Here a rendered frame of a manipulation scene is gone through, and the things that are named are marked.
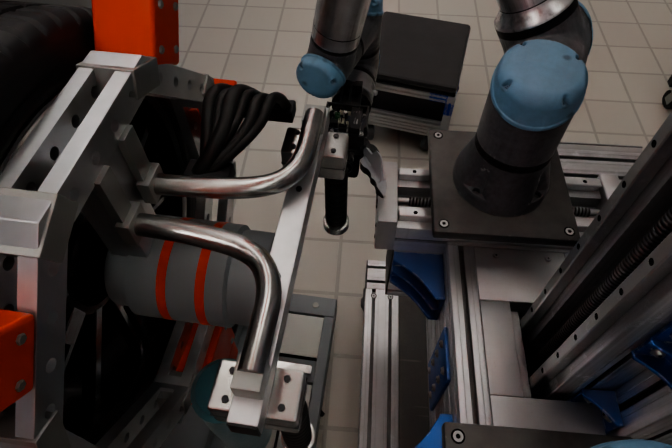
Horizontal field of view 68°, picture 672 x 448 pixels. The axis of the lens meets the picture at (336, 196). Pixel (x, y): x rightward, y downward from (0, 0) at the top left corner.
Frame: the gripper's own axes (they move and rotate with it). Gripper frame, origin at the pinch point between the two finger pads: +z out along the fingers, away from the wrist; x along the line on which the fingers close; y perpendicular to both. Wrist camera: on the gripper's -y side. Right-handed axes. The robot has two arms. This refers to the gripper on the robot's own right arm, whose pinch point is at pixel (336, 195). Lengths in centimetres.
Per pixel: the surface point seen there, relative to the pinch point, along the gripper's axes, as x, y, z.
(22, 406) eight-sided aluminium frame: -21.7, 17.3, 39.8
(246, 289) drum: -8.1, 6.8, 21.2
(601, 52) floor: 103, -83, -166
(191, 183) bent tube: -14.7, 18.1, 14.4
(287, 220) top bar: -3.5, 15.0, 15.7
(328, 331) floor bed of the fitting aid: -3, -75, -8
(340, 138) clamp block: 0.4, 12.0, -1.1
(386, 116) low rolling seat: 6, -68, -91
